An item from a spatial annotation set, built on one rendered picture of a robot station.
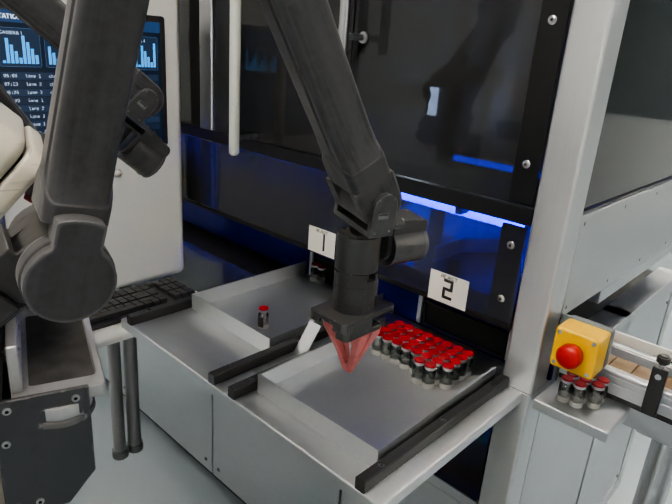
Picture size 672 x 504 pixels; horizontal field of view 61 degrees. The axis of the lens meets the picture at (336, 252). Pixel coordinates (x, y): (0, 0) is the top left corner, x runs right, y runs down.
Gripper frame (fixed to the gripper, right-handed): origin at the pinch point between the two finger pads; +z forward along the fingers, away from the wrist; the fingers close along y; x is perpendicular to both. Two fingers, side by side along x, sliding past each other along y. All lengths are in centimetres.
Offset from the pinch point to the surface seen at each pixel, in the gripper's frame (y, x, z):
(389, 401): 15.0, 2.9, 14.2
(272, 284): 32, 53, 15
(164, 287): 16, 78, 20
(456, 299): 35.5, 4.8, 1.9
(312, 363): 12.7, 19.4, 13.7
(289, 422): -1.4, 9.8, 14.4
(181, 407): 35, 102, 78
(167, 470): 30, 104, 103
